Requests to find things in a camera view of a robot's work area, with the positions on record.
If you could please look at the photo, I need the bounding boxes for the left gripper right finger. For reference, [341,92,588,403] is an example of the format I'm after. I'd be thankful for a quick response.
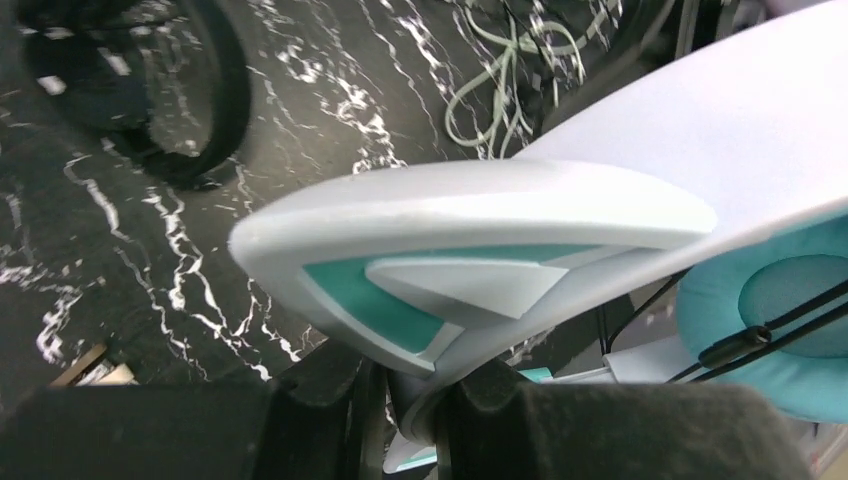
[434,360,811,480]

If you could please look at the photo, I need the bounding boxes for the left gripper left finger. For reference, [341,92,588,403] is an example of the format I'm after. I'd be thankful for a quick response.
[1,341,386,479]

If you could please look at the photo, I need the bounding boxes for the black headphone cable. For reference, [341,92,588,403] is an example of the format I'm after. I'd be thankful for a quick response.
[596,264,848,386]

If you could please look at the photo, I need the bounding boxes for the teal cat-ear headphones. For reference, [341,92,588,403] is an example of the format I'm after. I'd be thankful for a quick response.
[229,1,847,473]

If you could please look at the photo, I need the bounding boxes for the black headphones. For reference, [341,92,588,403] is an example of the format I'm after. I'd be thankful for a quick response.
[10,1,252,185]

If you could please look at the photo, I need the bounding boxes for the small tan white clip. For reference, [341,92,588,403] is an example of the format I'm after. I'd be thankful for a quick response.
[49,343,138,387]

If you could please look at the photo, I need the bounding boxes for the green headphone cable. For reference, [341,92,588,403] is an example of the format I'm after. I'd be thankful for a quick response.
[442,0,624,160]

